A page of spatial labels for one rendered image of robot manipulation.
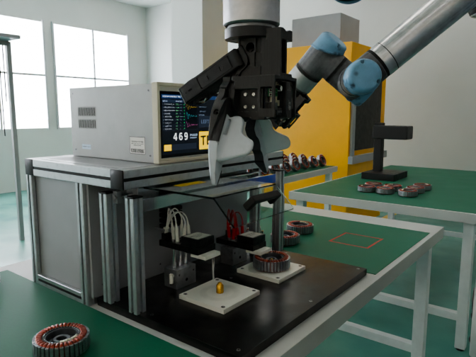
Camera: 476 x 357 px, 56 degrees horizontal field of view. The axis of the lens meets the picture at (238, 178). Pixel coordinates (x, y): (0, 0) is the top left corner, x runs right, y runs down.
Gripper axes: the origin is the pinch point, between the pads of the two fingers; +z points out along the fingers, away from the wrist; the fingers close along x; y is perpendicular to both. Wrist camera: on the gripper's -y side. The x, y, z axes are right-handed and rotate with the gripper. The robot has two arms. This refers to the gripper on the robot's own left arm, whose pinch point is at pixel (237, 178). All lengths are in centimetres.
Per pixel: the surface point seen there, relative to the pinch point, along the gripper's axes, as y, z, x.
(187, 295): -34, 37, 34
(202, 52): -258, -77, 373
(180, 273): -40, 34, 39
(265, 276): -23, 37, 56
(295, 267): -18, 37, 67
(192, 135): -40, -3, 45
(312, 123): -139, 2, 406
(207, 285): -33, 37, 42
